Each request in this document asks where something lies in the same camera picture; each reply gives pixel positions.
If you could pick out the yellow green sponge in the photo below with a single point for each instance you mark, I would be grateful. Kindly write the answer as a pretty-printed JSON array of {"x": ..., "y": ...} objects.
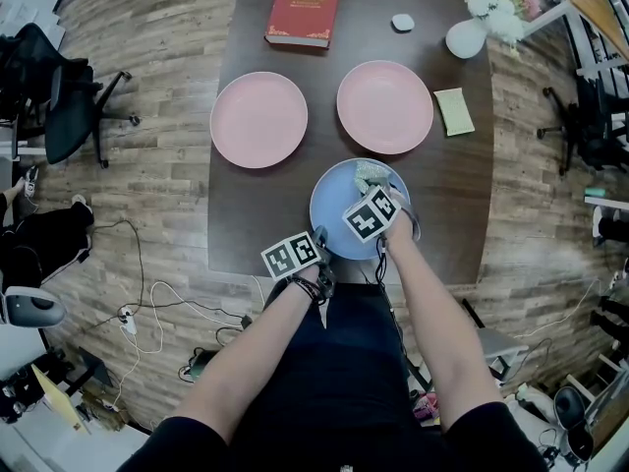
[{"x": 454, "y": 112}]

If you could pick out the white power strip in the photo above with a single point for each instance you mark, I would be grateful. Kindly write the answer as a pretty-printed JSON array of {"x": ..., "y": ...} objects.
[{"x": 129, "y": 325}]

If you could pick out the person's left forearm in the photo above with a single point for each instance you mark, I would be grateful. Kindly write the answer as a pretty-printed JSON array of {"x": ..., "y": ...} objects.
[{"x": 245, "y": 357}]

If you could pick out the person's right forearm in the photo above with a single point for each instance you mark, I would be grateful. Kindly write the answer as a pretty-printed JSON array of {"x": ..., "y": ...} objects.
[{"x": 442, "y": 342}]

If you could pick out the green patterned sponge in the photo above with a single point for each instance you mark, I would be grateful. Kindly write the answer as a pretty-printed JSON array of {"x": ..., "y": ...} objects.
[{"x": 368, "y": 170}]

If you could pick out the small white oval case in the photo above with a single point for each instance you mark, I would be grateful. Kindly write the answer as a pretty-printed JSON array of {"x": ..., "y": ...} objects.
[{"x": 402, "y": 23}]

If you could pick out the blue plate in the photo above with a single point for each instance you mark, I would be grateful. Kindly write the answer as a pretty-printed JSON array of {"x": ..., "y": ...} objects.
[{"x": 334, "y": 199}]

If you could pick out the red hardcover book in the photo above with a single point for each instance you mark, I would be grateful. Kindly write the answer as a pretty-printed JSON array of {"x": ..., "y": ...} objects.
[{"x": 304, "y": 8}]

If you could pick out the person's black clothing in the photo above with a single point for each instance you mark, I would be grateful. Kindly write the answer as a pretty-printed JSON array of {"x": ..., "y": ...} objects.
[{"x": 344, "y": 386}]

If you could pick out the black office chair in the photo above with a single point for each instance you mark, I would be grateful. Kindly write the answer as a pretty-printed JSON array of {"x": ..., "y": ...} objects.
[
  {"x": 594, "y": 126},
  {"x": 69, "y": 126}
]

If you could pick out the yellow board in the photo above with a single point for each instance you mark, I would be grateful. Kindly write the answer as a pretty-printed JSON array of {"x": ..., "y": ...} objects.
[{"x": 59, "y": 398}]

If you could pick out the pink bag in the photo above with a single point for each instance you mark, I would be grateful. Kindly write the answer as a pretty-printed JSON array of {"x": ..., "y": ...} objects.
[{"x": 425, "y": 406}]

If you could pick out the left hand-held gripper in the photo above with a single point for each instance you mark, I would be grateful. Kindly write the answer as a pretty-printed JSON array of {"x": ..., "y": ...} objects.
[{"x": 290, "y": 256}]

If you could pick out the white vase with flowers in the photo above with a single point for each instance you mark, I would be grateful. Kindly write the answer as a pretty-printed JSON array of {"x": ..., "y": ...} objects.
[{"x": 498, "y": 8}]

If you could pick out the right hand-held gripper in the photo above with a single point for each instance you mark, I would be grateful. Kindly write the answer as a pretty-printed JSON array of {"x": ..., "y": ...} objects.
[{"x": 371, "y": 214}]

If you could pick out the white ceramic vase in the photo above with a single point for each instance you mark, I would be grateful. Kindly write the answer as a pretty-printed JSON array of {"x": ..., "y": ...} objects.
[{"x": 464, "y": 40}]

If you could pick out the pink plate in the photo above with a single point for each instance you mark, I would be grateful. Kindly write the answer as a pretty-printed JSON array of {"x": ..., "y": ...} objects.
[
  {"x": 259, "y": 120},
  {"x": 384, "y": 107}
]

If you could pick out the wooden desk white legs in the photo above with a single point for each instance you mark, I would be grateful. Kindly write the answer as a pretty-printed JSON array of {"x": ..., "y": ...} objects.
[{"x": 594, "y": 3}]

